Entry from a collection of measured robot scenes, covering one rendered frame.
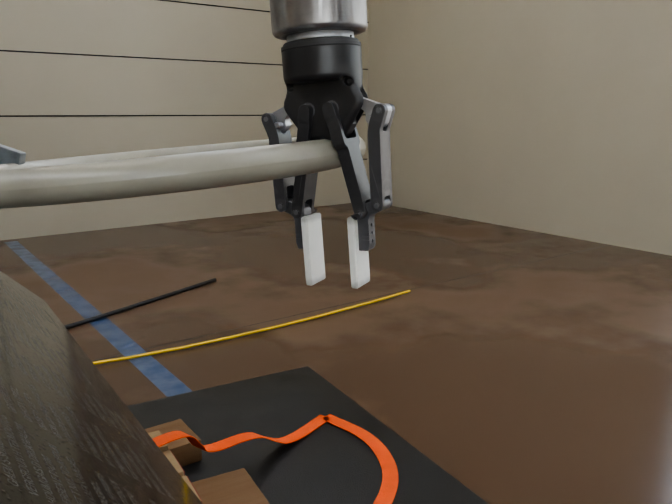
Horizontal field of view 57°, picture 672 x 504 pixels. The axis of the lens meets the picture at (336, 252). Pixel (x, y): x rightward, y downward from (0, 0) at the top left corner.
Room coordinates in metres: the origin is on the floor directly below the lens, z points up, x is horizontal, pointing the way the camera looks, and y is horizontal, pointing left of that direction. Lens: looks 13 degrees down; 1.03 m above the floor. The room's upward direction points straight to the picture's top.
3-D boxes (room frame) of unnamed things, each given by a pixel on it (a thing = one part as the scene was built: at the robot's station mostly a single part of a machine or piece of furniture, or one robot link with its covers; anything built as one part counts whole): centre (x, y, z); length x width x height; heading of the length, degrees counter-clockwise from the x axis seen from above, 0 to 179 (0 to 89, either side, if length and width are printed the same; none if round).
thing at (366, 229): (0.59, -0.04, 0.92); 0.03 x 0.01 x 0.05; 63
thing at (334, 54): (0.61, 0.01, 1.05); 0.08 x 0.07 x 0.09; 62
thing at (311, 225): (0.62, 0.02, 0.89); 0.03 x 0.01 x 0.07; 153
